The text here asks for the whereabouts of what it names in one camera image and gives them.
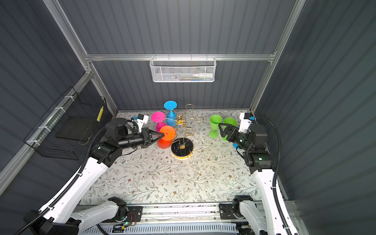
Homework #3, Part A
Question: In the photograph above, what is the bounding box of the gold wire glass rack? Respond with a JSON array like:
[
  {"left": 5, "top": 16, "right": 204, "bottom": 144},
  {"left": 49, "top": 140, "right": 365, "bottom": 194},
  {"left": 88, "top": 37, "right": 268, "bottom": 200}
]
[{"left": 170, "top": 103, "right": 204, "bottom": 160}]

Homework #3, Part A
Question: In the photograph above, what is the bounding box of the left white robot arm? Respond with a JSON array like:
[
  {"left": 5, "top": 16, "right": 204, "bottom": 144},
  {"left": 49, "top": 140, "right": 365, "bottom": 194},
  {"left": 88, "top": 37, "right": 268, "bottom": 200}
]
[{"left": 17, "top": 118, "right": 166, "bottom": 235}]

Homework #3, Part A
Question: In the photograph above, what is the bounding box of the pink wine glass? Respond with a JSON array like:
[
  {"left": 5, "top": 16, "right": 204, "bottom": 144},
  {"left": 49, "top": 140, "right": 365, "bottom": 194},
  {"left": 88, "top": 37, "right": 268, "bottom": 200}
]
[{"left": 151, "top": 111, "right": 166, "bottom": 132}]

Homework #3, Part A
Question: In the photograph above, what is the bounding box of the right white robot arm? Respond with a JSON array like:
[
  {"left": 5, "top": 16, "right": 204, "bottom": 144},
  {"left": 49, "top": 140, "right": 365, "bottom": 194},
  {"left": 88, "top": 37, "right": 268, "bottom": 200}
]
[{"left": 218, "top": 123, "right": 299, "bottom": 235}]

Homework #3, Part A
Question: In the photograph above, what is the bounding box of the black wire wall basket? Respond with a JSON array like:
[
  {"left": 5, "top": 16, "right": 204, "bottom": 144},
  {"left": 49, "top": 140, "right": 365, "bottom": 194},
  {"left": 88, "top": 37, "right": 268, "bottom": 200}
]
[{"left": 24, "top": 87, "right": 111, "bottom": 161}]

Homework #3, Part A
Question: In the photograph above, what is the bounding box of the black pad in basket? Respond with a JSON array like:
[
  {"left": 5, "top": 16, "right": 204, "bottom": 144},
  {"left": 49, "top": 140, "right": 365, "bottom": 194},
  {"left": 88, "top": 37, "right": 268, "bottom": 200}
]
[{"left": 55, "top": 117, "right": 93, "bottom": 142}]

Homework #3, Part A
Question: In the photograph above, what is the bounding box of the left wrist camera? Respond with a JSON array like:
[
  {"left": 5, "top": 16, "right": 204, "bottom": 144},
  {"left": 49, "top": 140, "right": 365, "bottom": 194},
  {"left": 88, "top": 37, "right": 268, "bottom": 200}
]
[{"left": 132, "top": 114, "right": 149, "bottom": 132}]

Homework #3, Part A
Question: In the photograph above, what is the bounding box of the green wine glass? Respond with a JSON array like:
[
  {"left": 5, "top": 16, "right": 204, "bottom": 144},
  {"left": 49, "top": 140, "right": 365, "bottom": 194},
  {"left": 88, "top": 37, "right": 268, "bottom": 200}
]
[
  {"left": 223, "top": 117, "right": 237, "bottom": 127},
  {"left": 209, "top": 115, "right": 223, "bottom": 139}
]

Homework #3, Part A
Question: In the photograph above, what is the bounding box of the red wine glass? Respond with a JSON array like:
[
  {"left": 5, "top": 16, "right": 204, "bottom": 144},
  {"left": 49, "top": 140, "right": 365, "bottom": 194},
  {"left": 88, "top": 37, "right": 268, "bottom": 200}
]
[{"left": 157, "top": 125, "right": 176, "bottom": 149}]

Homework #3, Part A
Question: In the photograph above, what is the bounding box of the white marker in basket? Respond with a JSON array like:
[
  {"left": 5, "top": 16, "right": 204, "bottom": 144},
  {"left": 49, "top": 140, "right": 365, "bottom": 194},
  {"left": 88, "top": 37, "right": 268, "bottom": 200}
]
[{"left": 193, "top": 73, "right": 214, "bottom": 80}]

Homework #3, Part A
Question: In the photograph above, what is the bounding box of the white mesh wall basket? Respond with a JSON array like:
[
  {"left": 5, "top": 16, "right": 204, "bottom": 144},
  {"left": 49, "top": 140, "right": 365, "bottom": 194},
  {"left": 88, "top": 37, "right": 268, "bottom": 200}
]
[{"left": 149, "top": 58, "right": 217, "bottom": 83}]

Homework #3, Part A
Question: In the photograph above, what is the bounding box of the floral table mat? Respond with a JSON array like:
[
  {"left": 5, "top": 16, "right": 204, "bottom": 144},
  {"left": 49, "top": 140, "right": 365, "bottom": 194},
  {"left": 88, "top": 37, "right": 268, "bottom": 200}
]
[{"left": 80, "top": 110, "right": 261, "bottom": 205}]

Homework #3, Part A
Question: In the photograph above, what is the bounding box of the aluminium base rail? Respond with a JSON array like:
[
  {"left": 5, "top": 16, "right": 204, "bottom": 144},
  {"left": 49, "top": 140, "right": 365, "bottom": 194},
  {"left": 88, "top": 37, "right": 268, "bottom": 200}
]
[{"left": 58, "top": 201, "right": 297, "bottom": 235}]

